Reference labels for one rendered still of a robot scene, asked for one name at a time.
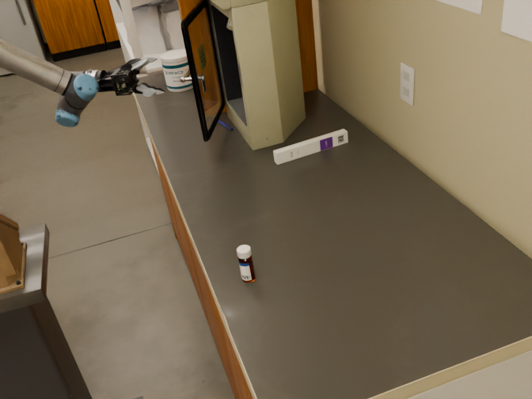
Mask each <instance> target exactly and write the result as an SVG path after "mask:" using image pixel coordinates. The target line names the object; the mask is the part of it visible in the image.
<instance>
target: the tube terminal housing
mask: <svg viewBox="0 0 532 399"><path fill-rule="evenodd" d="M209 2H210V7H211V6H214V7H215V8H217V9H218V10H219V11H221V12H222V13H223V14H225V15H226V16H227V17H228V18H229V19H230V21H231V24H232V29H233V34H234V44H235V50H236V55H237V64H238V65H239V66H240V69H241V79H242V85H243V87H241V91H242V96H243V101H244V107H245V117H246V122H247V127H246V126H245V125H244V123H243V122H242V121H241V119H240V118H239V117H238V115H237V114H236V113H235V111H234V110H233V109H232V108H231V107H230V105H229V104H228V101H227V100H226V103H227V106H226V110H227V115H228V117H229V119H230V120H231V122H232V123H233V124H234V126H235V127H236V128H237V129H238V131H239V132H240V134H241V135H242V137H243V138H244V139H245V141H246V142H247V143H248V144H249V146H250V147H251V148H252V150H258V149H261V148H264V147H267V146H273V145H275V144H279V143H283V142H284V141H285V140H286V139H287V138H288V137H289V136H290V135H291V133H292V132H293V131H294V130H295V129H296V128H297V127H298V126H299V124H300V123H301V122H302V121H303V120H304V119H305V118H306V111H305V102H304V93H303V84H302V68H301V59H300V50H299V41H298V23H297V14H296V5H295V0H230V4H231V7H230V9H221V8H220V7H218V6H217V5H216V4H214V3H213V2H212V1H210V0H209Z"/></svg>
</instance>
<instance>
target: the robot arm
mask: <svg viewBox="0 0 532 399"><path fill-rule="evenodd" d="M157 59H158V58H155V57H144V58H137V59H131V60H129V61H128V62H127V63H125V64H124V65H121V66H118V67H117V68H115V69H112V70H110V71H108V73H107V72H106V71H105V70H91V69H89V70H86V71H75V72H72V71H66V70H64V69H62V68H60V67H58V66H56V65H54V64H52V63H50V62H47V61H45V60H43V59H41V58H39V57H37V56H35V55H33V54H31V53H29V52H27V51H24V50H22V49H20V48H19V47H16V46H14V45H12V44H10V43H8V42H6V41H4V40H1V39H0V67H1V68H3V69H5V70H7V71H9V72H12V73H14V74H16V75H18V76H21V77H23V78H25V79H27V80H29V81H31V82H34V83H36V84H38V85H40V86H43V87H44V88H47V89H49V90H51V91H53V92H56V93H58V94H60V96H59V102H58V106H57V109H56V110H55V111H56V114H55V120H56V122H57V123H58V124H60V125H63V126H65V127H75V126H77V125H78V122H79V120H80V115H81V113H82V111H83V110H84V109H85V108H86V106H87V104H88V103H89V102H91V100H92V99H93V98H95V95H96V93H103V92H108V91H115V92H116V95H117V96H123V95H132V93H133V92H134V93H139V94H141V93H143V96H145V97H150V96H152V95H154V94H162V93H164V92H165V90H163V89H161V88H156V87H154V86H149V85H147V84H146V83H145V82H143V83H142V84H141V85H137V83H138V82H139V80H138V79H137V76H136V75H137V74H139V73H140V72H139V70H141V69H142V68H143V66H145V65H147V64H148V63H152V62H154V61H155V60H157ZM129 90H132V91H131V92H128V91H129ZM124 91H125V92H124ZM122 93H129V94H122Z"/></svg>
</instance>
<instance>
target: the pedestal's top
mask: <svg viewBox="0 0 532 399"><path fill-rule="evenodd" d="M18 232H19V234H20V236H19V239H20V242H22V243H24V242H26V244H27V253H26V266H25V288H21V289H19V290H15V291H11V292H8V293H5V294H0V313H3V312H6V311H9V310H14V309H17V308H21V307H23V306H28V305H32V304H34V303H38V302H42V301H45V300H46V294H47V279H48V250H49V235H50V233H49V230H48V227H47V225H46V223H45V222H44V223H41V224H37V225H34V226H29V227H25V228H22V229H19V230H18Z"/></svg>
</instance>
